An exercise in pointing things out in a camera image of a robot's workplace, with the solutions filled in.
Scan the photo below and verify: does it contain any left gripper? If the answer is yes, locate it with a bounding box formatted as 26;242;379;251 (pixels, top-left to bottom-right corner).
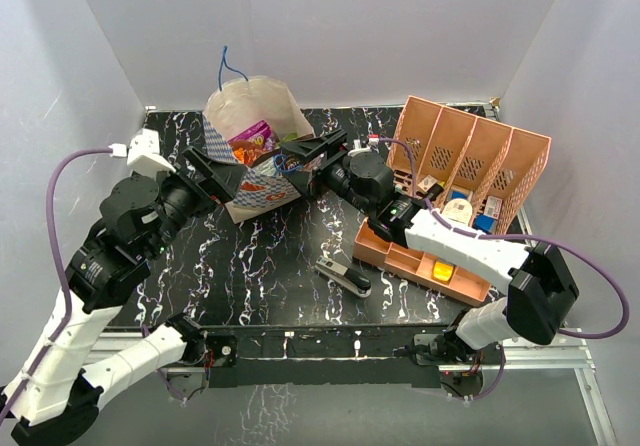
146;146;247;258

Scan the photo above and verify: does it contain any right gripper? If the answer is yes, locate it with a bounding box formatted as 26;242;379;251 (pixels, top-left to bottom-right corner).
280;131;374;217

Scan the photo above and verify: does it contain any checkered paper bag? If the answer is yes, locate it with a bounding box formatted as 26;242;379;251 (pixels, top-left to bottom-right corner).
203;47;314;224

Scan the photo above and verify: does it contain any purple snack bag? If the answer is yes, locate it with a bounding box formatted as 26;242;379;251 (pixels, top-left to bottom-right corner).
228;120;278;150

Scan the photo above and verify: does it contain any orange Doritos bag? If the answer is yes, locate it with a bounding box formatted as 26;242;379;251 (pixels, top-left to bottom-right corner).
232;146;273;167

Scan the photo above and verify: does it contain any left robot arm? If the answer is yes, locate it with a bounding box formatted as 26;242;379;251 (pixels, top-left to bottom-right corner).
1;147;247;445

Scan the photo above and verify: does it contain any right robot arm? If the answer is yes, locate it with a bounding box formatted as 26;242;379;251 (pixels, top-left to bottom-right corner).
280;129;579;363

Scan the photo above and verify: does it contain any black silver stapler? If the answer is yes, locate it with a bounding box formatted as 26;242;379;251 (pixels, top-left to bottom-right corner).
314;257;372;298

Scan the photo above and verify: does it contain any white label card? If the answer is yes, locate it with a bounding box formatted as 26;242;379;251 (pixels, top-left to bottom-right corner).
441;198;473;226

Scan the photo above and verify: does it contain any pink desk organizer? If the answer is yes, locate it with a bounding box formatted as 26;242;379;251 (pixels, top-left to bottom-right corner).
353;96;551;306

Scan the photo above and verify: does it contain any yellow sticky note pad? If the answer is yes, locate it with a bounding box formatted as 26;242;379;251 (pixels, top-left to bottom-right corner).
431;260;455;284

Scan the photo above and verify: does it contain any blue small box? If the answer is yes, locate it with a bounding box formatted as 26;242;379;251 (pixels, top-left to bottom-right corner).
473;214;498;234

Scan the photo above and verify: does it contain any red white small box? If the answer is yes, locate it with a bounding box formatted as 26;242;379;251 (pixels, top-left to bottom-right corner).
482;196;503;219

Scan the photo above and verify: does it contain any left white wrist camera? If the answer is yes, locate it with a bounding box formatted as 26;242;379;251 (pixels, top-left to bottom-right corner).
108;128;176;179

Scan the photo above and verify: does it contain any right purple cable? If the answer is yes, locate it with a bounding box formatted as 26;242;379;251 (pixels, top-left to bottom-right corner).
377;136;630;401

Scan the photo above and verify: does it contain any purple cable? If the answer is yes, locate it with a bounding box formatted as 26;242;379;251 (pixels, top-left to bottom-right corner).
377;136;630;401
0;146;114;420

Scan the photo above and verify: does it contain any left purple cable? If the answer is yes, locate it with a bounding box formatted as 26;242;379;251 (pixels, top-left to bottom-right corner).
0;146;114;420

